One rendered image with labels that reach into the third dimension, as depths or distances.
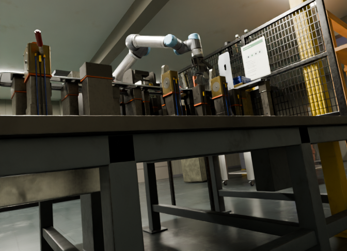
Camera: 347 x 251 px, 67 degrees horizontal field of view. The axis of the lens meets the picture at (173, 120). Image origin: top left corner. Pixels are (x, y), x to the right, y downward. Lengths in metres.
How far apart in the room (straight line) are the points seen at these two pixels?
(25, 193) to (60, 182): 0.10
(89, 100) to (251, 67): 1.47
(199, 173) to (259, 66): 4.53
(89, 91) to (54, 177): 0.41
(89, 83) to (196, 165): 5.43
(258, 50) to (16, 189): 1.89
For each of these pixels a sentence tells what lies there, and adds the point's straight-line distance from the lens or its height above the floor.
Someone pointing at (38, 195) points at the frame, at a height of 0.52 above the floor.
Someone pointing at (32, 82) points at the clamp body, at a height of 0.91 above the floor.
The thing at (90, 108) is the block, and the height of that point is 0.83.
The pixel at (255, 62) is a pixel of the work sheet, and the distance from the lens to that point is 2.24.
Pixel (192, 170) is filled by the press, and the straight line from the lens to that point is 6.53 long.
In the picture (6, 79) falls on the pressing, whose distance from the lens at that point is 1.34.
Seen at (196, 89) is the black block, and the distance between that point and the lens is 1.54.
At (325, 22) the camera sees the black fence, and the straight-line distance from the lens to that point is 2.04.
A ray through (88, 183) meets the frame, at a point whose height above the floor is 0.53.
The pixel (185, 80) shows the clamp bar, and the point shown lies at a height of 1.15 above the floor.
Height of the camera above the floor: 0.57
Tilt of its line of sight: 9 degrees up
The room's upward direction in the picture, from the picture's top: 7 degrees counter-clockwise
